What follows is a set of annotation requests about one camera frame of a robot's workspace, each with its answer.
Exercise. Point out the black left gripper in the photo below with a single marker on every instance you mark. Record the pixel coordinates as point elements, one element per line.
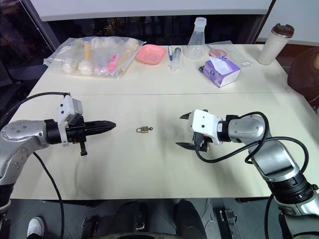
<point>76,129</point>

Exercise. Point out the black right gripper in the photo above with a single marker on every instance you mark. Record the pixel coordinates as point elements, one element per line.
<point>202,143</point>

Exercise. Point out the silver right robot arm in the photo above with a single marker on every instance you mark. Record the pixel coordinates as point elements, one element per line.
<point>274,159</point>

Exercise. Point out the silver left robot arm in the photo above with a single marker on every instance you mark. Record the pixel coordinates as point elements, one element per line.
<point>22,132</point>

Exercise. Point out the small brass padlock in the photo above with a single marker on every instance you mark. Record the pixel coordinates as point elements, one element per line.
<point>142,130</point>

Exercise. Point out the white round bulb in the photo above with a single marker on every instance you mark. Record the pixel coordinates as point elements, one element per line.
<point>86,67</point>

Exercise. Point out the small black object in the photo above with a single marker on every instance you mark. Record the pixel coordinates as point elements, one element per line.
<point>201,68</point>

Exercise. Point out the clear plastic bag of supplies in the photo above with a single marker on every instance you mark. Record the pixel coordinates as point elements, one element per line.
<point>99,62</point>

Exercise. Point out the purple tissue pack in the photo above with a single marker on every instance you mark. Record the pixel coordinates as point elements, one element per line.
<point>220,71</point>

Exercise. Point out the clear plastic syringe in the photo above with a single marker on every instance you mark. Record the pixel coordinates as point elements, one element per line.
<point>176,58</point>

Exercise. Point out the yellow tube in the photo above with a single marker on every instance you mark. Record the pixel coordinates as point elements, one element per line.
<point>87,49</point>

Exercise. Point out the blue and white pen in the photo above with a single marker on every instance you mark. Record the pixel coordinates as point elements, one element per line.
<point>170,53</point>

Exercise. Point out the clear conical flask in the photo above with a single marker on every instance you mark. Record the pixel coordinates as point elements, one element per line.
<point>197,47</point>

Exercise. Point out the red petri dish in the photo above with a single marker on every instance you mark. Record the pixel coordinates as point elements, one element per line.
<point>218,52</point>

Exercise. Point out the pink plastic bowl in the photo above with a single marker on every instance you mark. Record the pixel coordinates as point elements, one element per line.
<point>150,54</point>

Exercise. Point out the dark rounded shape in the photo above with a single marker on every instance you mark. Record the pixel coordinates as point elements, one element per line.
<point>189,219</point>
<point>129,214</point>

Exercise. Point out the small clear zip bag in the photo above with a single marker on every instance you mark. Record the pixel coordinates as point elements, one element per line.
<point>243,58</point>

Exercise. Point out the black box device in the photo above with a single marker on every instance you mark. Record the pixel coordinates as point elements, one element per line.
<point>228,221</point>

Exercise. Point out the beige tumbler with brown lid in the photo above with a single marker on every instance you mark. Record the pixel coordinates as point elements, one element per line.
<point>270,47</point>

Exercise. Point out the white shoe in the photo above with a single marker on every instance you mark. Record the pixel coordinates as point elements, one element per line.
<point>35,227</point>

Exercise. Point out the white board panel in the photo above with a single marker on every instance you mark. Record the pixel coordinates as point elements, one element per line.
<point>154,8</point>

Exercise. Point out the dark brown round object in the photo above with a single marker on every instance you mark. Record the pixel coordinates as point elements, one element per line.
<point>304,74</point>

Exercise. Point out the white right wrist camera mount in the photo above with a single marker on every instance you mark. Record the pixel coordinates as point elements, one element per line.
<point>203,122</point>

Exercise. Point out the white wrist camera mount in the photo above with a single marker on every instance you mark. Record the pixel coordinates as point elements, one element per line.
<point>67,105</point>
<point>203,122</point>

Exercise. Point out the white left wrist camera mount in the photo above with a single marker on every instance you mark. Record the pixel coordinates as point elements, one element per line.
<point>67,105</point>

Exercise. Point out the dark metal post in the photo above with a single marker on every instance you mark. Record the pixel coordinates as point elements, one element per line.
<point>41,22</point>

